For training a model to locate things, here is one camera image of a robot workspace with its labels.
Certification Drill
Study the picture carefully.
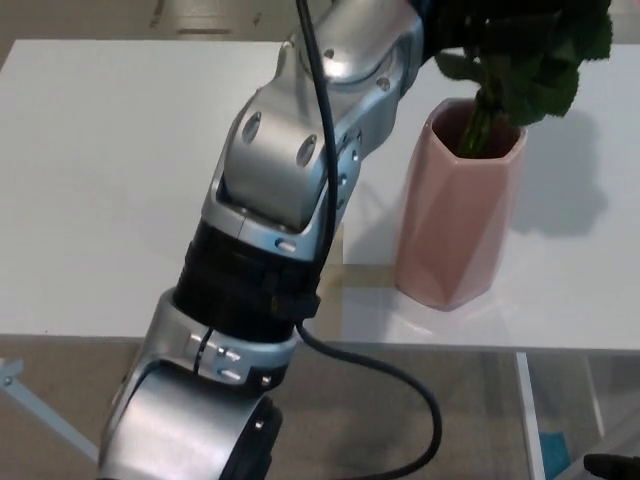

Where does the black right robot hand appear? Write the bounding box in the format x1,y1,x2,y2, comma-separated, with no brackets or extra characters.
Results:
583,453,640,480

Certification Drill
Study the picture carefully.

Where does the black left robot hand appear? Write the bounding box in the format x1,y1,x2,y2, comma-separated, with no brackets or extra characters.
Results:
407,0,501,66

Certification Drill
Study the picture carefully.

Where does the pink artificial rose bouquet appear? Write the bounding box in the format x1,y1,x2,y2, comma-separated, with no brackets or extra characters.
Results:
434,0,614,157

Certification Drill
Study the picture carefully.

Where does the pink faceted ceramic vase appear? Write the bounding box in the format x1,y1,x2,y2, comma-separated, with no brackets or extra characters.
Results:
394,97,529,312

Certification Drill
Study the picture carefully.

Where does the teal object on floor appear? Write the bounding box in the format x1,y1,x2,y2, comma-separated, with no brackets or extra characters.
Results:
542,430,571,480

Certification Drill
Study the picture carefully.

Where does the white table leg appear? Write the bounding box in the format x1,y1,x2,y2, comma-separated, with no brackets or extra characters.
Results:
514,352,544,480
582,352,606,436

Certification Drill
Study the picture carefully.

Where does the light blue metal frame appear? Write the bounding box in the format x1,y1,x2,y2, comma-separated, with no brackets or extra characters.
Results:
0,357,101,464

